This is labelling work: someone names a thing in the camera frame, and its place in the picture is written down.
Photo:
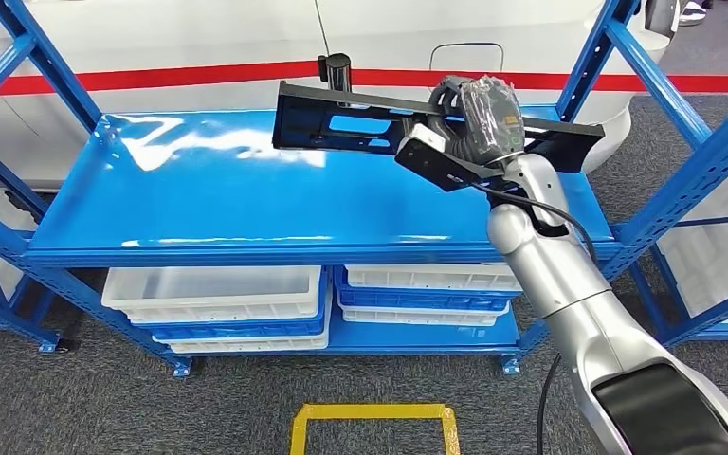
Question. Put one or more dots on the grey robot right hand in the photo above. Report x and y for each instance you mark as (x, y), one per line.
(489, 119)

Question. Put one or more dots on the black stanchion post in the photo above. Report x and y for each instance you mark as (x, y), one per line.
(337, 72)

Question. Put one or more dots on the black plastic frame part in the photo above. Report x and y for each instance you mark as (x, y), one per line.
(301, 119)

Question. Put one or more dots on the blue plastic crate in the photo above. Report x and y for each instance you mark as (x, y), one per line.
(414, 301)
(245, 329)

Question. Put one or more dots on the red barrier belt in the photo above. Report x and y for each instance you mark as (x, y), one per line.
(653, 83)

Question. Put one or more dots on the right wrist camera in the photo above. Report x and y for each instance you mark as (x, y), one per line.
(433, 164)

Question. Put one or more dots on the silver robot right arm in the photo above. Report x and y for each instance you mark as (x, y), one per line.
(558, 270)

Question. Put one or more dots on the white car body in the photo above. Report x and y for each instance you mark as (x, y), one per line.
(182, 31)

